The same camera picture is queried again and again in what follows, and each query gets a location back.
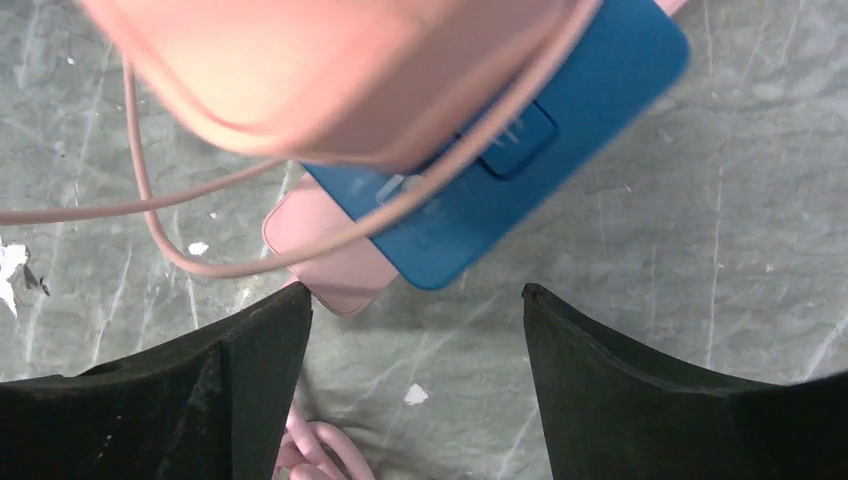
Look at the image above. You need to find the small pink charger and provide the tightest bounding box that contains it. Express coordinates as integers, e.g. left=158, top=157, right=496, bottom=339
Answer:
left=82, top=1, right=598, bottom=171

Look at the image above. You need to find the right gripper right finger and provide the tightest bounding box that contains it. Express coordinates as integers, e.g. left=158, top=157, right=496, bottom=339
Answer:
left=522, top=284, right=847, bottom=480

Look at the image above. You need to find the pink power strip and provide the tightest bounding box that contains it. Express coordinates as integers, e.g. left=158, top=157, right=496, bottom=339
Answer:
left=262, top=174, right=398, bottom=316

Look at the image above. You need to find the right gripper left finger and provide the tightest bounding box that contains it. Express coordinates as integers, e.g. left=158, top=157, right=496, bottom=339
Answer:
left=1, top=283, right=312, bottom=480

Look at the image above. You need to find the blue cube adapter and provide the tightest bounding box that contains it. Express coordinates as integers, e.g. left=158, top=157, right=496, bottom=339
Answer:
left=303, top=0, right=692, bottom=291

